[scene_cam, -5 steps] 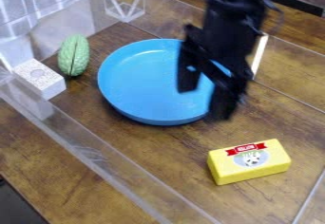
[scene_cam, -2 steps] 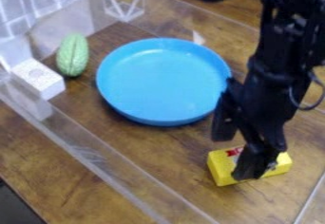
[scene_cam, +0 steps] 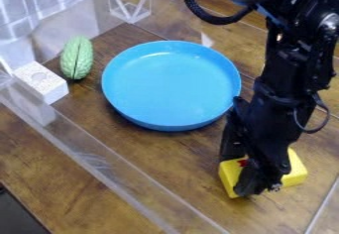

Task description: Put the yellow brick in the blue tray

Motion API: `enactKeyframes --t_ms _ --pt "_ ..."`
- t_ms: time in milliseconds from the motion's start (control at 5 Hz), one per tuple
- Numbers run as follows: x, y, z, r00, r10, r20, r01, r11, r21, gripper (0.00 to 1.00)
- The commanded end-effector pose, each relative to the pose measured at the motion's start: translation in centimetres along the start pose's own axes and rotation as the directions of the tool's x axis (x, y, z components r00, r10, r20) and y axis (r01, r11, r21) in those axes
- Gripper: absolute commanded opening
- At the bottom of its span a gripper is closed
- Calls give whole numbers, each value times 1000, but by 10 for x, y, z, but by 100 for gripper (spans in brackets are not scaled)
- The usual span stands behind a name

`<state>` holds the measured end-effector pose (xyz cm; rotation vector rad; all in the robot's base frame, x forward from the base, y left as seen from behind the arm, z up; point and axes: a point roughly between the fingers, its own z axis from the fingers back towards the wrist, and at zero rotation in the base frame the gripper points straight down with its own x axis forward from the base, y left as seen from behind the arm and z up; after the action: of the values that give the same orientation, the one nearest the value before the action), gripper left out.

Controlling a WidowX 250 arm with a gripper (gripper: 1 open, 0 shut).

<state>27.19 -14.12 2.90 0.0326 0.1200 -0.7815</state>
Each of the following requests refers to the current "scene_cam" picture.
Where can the green textured gourd toy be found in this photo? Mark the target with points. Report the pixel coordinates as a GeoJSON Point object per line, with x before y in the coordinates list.
{"type": "Point", "coordinates": [77, 58]}

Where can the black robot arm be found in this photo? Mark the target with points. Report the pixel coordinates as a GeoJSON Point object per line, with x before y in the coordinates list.
{"type": "Point", "coordinates": [303, 32]}

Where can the yellow brick with label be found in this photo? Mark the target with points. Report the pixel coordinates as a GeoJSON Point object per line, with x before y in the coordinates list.
{"type": "Point", "coordinates": [230, 170]}

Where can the clear acrylic enclosure wall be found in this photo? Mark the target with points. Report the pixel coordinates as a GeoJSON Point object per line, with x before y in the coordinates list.
{"type": "Point", "coordinates": [94, 175]}

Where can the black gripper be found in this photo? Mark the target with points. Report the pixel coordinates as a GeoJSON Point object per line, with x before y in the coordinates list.
{"type": "Point", "coordinates": [262, 128]}

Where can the white speckled block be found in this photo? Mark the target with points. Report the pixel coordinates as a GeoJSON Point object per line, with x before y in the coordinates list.
{"type": "Point", "coordinates": [47, 85]}

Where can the clear acrylic corner bracket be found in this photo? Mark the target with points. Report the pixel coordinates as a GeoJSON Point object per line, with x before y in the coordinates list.
{"type": "Point", "coordinates": [130, 12]}

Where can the blue round tray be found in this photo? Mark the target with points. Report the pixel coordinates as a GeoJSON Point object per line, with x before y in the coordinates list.
{"type": "Point", "coordinates": [171, 85]}

